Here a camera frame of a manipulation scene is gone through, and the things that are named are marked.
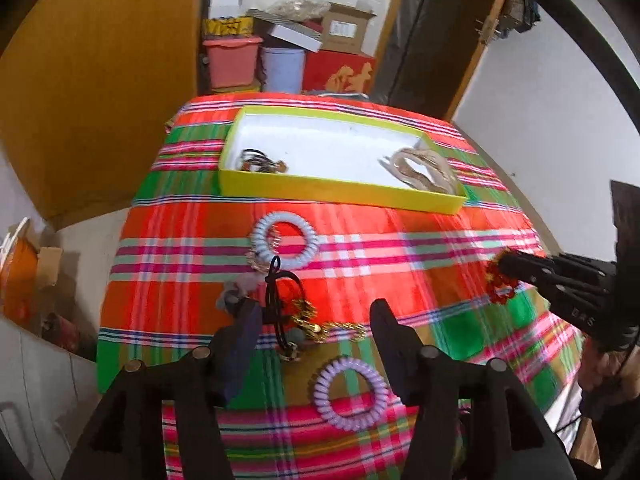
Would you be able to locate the white striped flat box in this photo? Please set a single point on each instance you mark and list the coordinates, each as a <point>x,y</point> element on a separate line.
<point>295,35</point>

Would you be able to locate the wooden wardrobe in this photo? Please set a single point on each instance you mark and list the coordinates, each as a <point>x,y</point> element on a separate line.
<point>100,85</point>

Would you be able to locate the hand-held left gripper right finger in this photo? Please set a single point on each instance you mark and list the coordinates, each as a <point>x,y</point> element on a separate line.
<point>395,360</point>

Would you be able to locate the yellow round tin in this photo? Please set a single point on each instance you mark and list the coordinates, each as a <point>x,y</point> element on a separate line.
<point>227,26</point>

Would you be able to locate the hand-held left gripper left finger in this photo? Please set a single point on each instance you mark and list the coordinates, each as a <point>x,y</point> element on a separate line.
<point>239,355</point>

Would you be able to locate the wooden door frame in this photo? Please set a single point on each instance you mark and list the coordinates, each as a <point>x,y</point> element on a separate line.
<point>475,65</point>

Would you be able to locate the black rhinestone hair accessory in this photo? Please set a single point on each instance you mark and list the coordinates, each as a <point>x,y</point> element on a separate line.
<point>237,290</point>

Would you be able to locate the orange bucket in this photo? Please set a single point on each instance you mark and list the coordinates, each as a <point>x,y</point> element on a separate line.
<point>20,280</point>

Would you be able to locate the white tissue box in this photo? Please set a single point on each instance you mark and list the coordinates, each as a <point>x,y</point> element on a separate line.
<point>225,6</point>

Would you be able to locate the person's right hand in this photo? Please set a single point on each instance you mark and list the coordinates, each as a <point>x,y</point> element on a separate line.
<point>600,370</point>

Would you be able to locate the brown cardboard box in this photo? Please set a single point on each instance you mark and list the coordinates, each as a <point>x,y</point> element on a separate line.
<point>345,27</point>

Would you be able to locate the clear plastic bag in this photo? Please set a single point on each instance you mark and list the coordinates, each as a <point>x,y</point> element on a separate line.
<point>297,9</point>

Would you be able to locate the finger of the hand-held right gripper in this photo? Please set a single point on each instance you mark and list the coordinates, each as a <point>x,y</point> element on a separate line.
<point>575,294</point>
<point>530,266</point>

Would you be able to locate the pink plastic bin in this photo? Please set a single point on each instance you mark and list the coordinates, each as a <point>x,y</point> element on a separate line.
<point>232,65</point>

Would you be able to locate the yellow-rimmed white tray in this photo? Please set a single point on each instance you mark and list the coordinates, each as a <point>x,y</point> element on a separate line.
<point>330,145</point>

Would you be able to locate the lavender plastic bucket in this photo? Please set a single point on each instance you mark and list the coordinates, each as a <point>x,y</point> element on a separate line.
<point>282,70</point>

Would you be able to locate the red gift box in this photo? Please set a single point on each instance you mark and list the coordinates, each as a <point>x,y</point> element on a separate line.
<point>340,72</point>

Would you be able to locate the red green plaid tablecloth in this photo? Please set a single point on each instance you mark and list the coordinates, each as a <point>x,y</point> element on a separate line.
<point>400,260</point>

